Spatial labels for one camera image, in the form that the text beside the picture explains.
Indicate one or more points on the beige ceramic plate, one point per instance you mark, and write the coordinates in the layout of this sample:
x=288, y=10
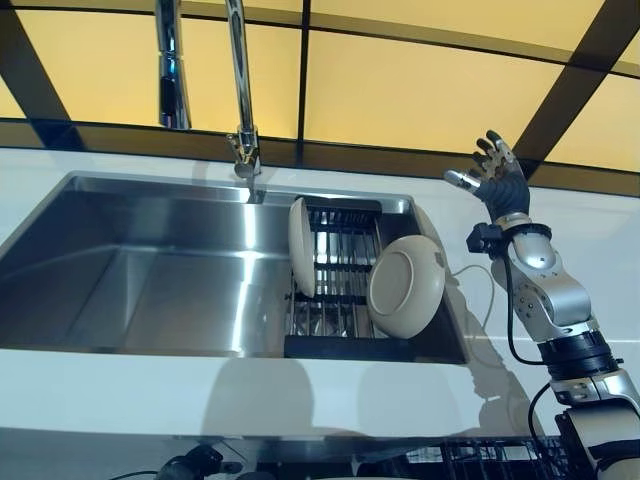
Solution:
x=400, y=285
x=300, y=250

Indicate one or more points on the black sink dish rack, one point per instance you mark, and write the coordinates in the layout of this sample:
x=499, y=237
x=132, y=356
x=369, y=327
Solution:
x=345, y=250

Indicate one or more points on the dark framed yellow window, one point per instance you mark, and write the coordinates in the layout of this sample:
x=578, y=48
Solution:
x=400, y=75

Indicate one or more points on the robot right hand dark palm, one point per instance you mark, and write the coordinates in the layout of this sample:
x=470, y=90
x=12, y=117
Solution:
x=505, y=192

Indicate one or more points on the robot left hand dark palm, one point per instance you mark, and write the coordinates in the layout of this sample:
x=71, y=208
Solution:
x=195, y=462

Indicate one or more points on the stainless steel kitchen sink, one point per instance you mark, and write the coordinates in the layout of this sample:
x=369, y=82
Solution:
x=175, y=280

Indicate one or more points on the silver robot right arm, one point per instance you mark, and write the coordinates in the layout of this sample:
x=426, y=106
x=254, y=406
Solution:
x=565, y=300

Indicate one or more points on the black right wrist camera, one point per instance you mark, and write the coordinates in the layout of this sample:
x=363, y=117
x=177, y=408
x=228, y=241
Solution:
x=482, y=239

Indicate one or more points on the chrome kitchen faucet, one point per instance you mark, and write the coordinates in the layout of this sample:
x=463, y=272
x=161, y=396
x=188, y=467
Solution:
x=245, y=100

